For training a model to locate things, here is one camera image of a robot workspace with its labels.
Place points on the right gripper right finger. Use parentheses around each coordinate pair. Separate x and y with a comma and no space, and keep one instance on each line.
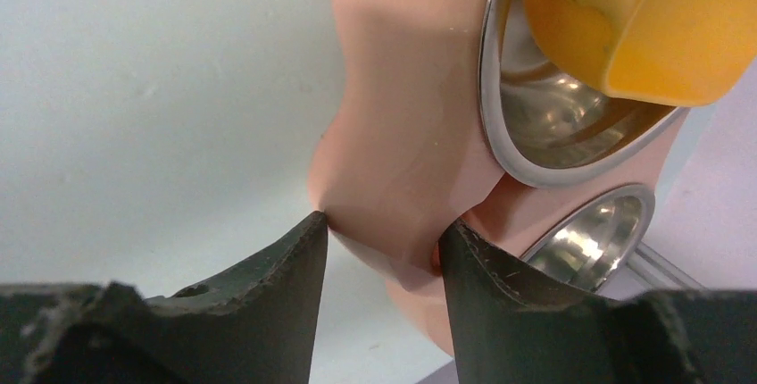
(511,323)

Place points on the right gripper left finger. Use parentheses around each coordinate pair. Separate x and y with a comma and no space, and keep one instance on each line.
(252,323)

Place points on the pink double bowl stand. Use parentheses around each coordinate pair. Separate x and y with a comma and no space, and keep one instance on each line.
(407,153)

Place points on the right steel bowl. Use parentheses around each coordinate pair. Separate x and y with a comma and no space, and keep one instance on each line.
(586,247)

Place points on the steel bowl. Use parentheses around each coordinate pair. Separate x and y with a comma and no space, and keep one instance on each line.
(586,247)
(544,127)

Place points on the left steel bowl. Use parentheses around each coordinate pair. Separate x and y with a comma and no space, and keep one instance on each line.
(544,127)

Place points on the yellow plastic scoop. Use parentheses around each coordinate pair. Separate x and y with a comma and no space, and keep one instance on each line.
(672,52)

